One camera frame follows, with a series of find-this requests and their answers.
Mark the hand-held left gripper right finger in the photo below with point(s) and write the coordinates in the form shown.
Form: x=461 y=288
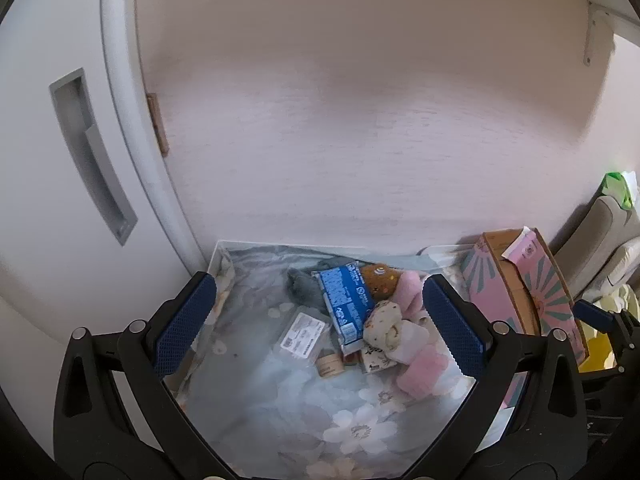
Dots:
x=452 y=325

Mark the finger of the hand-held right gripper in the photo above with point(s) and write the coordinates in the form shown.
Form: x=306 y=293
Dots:
x=595 y=315

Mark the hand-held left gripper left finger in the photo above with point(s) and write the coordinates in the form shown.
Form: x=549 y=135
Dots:
x=182 y=325

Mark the pink patterned cardboard box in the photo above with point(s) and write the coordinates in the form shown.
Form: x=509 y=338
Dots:
x=550 y=280

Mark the blue snack packet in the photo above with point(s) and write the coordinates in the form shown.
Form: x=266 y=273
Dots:
x=345 y=305

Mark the grey fluffy slipper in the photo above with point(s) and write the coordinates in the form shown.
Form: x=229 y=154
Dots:
x=305 y=287

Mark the floral cloth covered desktop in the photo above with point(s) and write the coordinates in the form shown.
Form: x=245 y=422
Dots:
x=280 y=410

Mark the yellow floral pillow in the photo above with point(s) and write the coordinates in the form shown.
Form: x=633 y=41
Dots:
x=597 y=352

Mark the beige chair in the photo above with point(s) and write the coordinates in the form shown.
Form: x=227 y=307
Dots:
x=600 y=240

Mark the brown plush toy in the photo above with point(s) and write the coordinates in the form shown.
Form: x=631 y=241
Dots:
x=380 y=280

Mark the clear plastic case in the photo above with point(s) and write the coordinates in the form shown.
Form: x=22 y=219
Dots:
x=300 y=337

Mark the green tissue pack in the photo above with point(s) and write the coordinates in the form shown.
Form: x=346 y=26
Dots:
x=620 y=190

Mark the small round beige jar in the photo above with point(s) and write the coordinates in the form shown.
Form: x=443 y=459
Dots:
x=330 y=365

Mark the white wardrobe door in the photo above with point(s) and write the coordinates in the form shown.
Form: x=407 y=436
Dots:
x=40 y=210

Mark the brown door hinge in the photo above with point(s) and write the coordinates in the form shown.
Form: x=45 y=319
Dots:
x=159 y=122

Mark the white shelf bracket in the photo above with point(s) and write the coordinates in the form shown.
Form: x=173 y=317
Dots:
x=592 y=35

